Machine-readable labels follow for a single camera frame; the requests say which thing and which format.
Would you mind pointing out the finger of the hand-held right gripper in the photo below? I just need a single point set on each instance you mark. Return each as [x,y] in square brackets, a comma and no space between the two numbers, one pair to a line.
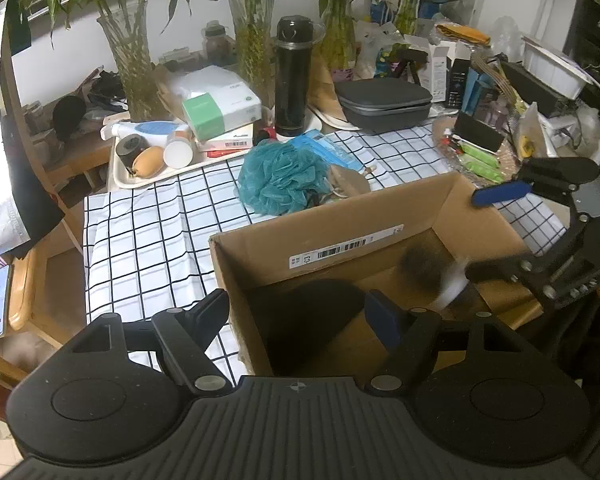
[500,270]
[500,193]

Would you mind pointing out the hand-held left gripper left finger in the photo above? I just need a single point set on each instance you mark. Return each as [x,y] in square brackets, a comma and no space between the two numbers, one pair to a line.
[207,317]

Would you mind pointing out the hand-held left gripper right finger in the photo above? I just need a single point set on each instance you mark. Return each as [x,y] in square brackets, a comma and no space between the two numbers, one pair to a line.
[382,317]

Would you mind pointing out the black and white fluffy item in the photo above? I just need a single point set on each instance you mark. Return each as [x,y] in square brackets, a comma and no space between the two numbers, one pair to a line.
[425,267]

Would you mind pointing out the cardboard box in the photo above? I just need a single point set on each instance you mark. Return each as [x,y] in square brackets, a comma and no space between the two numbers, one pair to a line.
[330,230]

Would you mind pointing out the beige fabric pouch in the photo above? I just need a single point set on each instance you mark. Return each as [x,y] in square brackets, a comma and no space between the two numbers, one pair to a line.
[349,181]

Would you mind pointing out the teal bath pouf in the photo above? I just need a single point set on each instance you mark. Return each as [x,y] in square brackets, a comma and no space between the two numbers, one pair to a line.
[280,175]

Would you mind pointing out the green snack packets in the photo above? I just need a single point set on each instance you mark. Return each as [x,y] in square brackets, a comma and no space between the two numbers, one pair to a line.
[475,162]

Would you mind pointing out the black flat card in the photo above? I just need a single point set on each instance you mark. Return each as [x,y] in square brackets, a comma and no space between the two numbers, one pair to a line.
[477,132]

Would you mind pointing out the tan paper packet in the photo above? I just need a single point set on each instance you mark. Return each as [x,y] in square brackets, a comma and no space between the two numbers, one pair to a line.
[532,130]

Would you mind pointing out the black checked white tablecloth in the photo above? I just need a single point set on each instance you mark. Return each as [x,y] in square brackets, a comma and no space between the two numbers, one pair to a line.
[145,240]

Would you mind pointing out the blue carton box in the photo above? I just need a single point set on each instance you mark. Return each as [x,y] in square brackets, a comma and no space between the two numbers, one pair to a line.
[475,90]

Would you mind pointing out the black rectangular box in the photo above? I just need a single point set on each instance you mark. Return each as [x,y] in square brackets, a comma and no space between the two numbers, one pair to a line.
[535,87]

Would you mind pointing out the black carton box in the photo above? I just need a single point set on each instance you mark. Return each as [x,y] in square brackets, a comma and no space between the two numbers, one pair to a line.
[458,82]

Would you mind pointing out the white carton box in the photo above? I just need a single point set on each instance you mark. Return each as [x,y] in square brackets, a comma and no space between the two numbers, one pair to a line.
[440,70]

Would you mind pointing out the white plastic container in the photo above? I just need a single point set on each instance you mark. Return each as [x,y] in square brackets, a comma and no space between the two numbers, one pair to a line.
[555,67]

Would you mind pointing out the grey zip case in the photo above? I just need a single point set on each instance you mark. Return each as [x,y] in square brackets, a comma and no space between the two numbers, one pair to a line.
[385,102]

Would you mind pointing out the white plastic tray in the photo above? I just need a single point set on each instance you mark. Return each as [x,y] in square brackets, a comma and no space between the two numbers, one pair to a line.
[180,172]

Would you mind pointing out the black clamp tool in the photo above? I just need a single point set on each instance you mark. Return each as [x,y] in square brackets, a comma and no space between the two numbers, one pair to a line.
[409,60]

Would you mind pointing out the orange yellow packet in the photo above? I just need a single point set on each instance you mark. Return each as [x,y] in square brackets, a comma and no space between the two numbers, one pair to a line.
[462,32]

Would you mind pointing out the tan egg-shaped sponge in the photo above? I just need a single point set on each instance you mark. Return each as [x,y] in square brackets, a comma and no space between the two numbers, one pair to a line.
[149,162]

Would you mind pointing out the white capped bottle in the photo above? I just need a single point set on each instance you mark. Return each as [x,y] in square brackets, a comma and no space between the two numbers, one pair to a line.
[178,152]

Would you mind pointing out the wooden chair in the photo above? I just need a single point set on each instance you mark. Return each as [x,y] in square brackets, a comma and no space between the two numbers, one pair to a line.
[35,280]

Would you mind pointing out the pink flat box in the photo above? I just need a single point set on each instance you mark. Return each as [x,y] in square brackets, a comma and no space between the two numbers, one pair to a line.
[232,142]

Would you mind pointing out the blue plastic packet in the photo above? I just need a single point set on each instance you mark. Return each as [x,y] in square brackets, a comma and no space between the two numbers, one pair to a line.
[325,147]

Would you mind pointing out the black tape roll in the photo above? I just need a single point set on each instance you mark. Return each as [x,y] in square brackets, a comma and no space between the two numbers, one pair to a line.
[130,150]

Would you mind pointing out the white plate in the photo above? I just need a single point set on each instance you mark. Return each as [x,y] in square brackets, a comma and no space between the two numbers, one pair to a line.
[330,119]

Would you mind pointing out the white plastic bag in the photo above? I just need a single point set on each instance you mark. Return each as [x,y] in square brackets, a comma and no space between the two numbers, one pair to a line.
[372,50]

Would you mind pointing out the small red item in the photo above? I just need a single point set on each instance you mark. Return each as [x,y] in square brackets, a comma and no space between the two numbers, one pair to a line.
[266,134]

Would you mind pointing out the white blue-label spray bottle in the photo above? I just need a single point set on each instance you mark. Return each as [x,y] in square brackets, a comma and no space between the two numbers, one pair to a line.
[147,130]

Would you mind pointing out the brown paper bag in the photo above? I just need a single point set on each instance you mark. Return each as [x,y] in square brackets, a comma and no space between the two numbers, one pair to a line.
[325,90]

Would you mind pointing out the wooden side table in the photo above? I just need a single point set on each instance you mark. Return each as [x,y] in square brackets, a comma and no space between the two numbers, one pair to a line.
[75,160]

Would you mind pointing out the green white tissue pack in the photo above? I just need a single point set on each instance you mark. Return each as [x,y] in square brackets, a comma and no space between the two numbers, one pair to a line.
[220,110]

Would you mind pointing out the black thermos bottle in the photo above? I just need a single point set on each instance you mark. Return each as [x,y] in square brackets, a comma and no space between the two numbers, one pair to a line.
[292,85]

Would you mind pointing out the clear plastic bag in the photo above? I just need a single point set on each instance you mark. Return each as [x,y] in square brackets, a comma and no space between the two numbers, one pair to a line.
[205,80]

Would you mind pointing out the black round object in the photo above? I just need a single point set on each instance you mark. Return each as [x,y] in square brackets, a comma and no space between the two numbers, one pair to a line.
[70,115]

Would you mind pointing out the black tangled items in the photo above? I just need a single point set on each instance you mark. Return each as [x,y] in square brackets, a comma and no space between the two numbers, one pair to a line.
[102,90]

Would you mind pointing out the small clear plastic box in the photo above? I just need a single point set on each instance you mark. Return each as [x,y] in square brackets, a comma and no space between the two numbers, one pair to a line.
[180,57]

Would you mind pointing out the dark glass jar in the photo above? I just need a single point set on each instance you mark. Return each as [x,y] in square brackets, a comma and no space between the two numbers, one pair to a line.
[215,45]

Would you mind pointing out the dark green cloth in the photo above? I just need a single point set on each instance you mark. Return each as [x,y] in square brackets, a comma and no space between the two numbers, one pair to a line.
[17,27]

